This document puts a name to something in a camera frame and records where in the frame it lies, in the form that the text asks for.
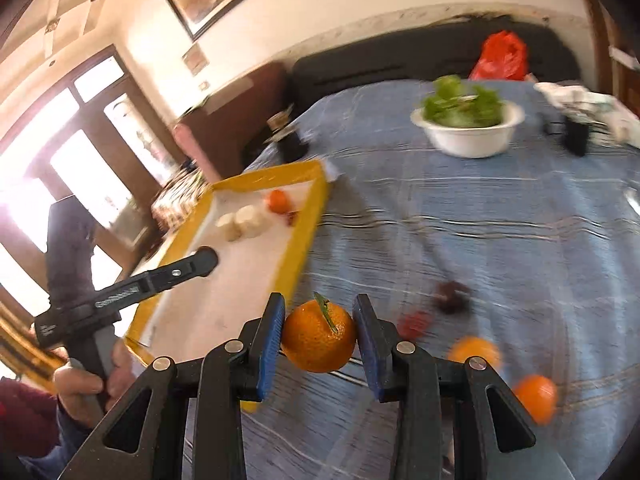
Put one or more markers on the fringed patterned table cloth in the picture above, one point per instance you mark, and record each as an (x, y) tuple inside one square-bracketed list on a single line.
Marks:
[(175, 200)]

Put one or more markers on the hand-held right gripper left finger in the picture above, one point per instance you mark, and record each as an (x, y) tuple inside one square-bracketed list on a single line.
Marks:
[(270, 355)]

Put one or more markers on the blue plaid blanket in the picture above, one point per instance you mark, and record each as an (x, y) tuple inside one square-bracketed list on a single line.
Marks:
[(450, 240)]

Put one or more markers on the dark purple plum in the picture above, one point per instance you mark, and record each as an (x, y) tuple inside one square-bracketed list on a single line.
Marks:
[(452, 297)]

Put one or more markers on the black bottle with cork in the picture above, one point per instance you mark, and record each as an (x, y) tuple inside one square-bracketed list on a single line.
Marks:
[(290, 145)]

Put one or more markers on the small wall plaque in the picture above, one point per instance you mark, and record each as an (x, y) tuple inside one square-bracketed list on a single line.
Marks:
[(196, 60)]

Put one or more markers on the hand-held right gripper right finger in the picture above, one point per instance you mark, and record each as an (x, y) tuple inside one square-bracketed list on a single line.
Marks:
[(372, 360)]

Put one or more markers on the cream white cut chunk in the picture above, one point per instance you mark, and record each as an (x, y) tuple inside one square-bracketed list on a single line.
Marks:
[(226, 227), (250, 220)]

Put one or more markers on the person's left hand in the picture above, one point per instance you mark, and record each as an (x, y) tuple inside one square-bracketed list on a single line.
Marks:
[(70, 390)]

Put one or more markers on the white bowl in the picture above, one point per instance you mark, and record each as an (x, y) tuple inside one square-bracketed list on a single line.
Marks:
[(470, 140)]

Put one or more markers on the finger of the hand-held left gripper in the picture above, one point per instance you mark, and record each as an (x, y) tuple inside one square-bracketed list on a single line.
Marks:
[(200, 262)]

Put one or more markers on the person's left forearm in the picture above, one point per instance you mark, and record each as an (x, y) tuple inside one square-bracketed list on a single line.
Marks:
[(25, 415)]

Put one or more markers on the green lettuce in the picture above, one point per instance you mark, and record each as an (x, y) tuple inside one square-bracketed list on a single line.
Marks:
[(460, 105)]

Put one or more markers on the yellow cardboard tray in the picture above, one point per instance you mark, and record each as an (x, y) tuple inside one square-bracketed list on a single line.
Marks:
[(210, 300)]

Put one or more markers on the glass paned wooden door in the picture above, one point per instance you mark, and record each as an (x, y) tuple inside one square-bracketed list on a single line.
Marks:
[(150, 150)]

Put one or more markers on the red plastic bag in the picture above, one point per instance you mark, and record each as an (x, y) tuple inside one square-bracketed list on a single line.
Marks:
[(500, 57)]

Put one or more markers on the white light switch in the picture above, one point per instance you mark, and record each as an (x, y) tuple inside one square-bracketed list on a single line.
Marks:
[(203, 85)]

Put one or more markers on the white crumpled cloth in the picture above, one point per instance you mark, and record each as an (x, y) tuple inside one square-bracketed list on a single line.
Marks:
[(600, 105)]

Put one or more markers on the black squat bottle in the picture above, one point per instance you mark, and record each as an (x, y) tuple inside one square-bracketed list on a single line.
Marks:
[(575, 135)]

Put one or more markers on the mandarin orange with leaf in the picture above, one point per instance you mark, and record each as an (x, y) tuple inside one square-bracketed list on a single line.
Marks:
[(318, 340)]

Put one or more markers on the brown armchair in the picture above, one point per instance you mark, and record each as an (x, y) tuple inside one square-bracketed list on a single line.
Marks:
[(240, 110)]

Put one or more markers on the black sofa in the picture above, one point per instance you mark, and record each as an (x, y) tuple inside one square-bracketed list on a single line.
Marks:
[(375, 65)]

